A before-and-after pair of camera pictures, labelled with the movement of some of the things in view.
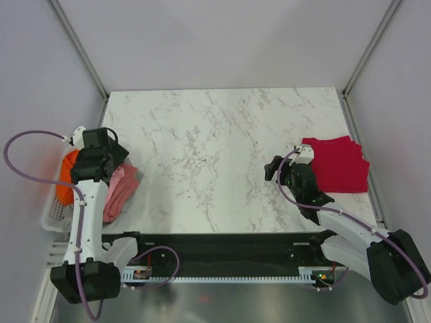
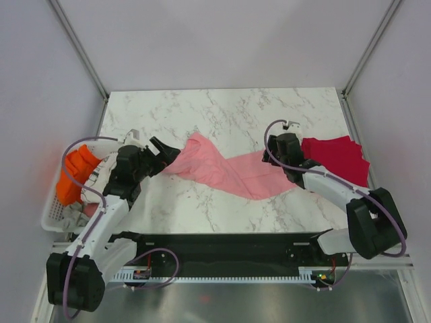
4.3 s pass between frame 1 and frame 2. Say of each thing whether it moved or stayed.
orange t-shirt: stayed
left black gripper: moved
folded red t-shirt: stayed
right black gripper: moved
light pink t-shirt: moved
